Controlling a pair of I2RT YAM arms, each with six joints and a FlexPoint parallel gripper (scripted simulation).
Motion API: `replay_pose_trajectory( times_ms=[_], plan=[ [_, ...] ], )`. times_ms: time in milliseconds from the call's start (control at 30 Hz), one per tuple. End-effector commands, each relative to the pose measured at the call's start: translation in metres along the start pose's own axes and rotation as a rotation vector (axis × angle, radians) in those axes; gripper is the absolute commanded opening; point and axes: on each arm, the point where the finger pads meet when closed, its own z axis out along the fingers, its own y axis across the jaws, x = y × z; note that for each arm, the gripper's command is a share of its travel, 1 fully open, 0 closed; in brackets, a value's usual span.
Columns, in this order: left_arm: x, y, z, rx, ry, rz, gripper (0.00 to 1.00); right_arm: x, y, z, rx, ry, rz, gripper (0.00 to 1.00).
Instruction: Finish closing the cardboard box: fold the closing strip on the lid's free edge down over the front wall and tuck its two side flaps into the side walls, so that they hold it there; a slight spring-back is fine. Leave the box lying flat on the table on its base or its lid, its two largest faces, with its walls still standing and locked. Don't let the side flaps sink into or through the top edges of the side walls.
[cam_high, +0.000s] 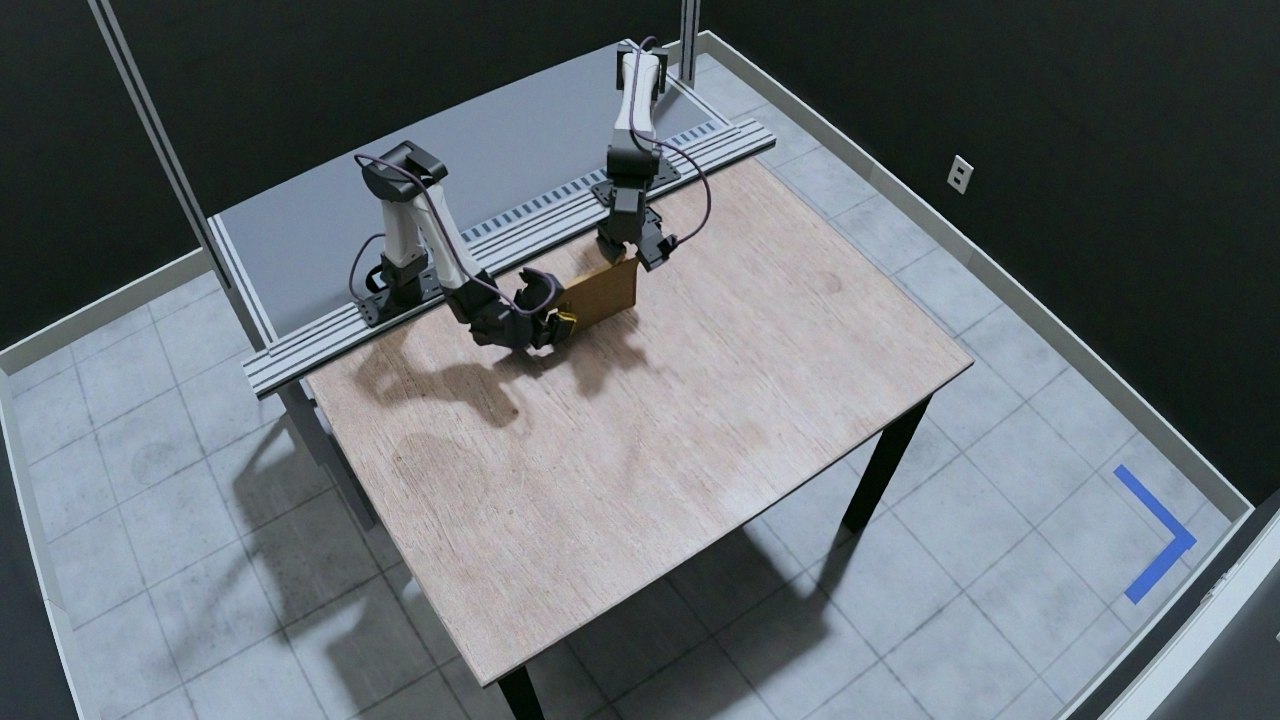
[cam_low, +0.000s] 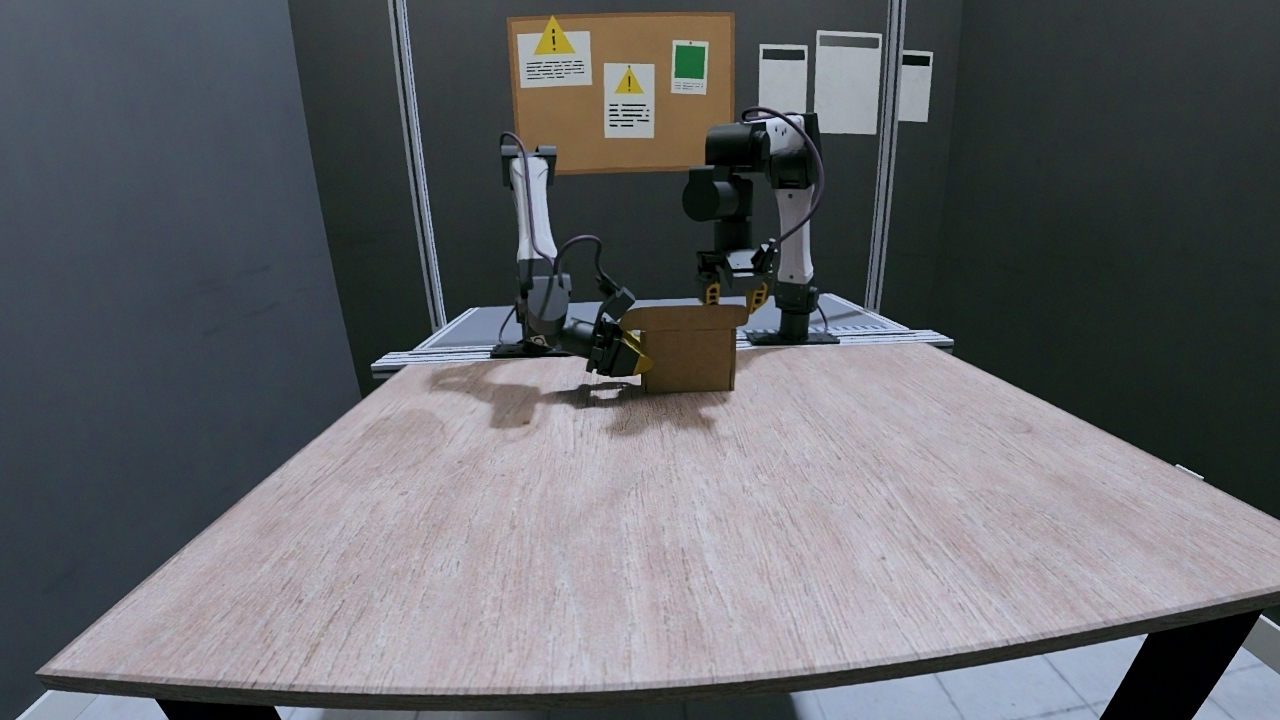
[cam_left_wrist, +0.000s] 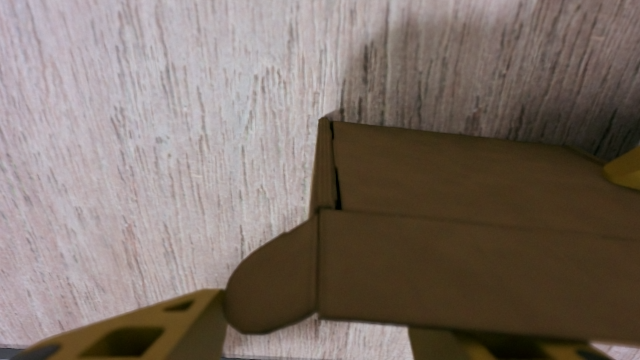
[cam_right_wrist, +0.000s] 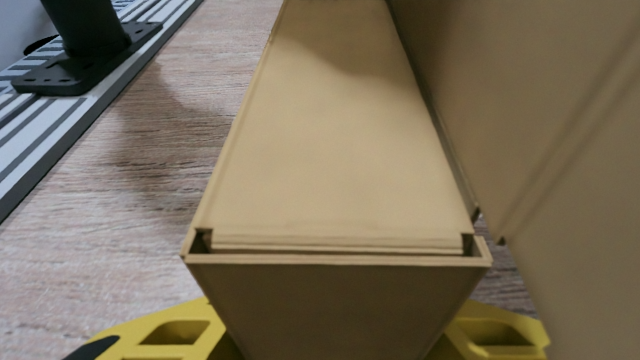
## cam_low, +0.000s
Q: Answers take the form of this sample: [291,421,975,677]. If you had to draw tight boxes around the grey aluminium crossbar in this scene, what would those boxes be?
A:
[371,331,954,379]

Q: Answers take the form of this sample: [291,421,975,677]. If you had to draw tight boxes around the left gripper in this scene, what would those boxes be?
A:
[695,222,773,315]

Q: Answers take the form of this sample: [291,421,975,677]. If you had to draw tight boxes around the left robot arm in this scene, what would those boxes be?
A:
[682,113,841,346]

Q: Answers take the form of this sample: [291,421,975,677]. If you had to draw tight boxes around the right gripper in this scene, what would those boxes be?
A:
[561,316,654,378]

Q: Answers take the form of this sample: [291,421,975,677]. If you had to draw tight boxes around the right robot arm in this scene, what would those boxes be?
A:
[490,145,635,357]

